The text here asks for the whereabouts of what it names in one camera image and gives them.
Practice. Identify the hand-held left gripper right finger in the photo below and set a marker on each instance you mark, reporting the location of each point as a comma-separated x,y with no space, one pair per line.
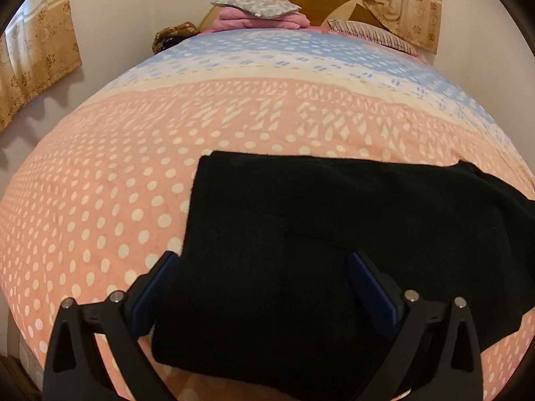
372,296

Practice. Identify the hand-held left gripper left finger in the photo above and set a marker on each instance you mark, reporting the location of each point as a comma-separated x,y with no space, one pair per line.
152,296

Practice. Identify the black pants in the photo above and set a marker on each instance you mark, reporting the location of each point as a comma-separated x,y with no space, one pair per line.
271,217

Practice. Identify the pink polka dot blanket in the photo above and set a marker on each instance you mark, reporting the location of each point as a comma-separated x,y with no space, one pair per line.
125,175

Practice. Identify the dark wooden furniture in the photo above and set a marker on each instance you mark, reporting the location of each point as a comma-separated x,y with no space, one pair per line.
16,378

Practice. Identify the striped pillow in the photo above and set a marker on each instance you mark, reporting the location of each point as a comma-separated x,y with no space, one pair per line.
372,35

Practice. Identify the beige floral curtain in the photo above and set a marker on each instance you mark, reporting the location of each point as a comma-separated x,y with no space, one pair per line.
37,50
409,4

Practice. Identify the pink folded blanket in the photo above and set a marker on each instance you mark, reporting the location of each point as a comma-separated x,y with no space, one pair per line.
234,21

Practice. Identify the cream wooden headboard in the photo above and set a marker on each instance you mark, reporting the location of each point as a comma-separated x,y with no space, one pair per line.
334,4

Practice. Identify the grey floral pillow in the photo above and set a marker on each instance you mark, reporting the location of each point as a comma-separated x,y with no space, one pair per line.
259,7

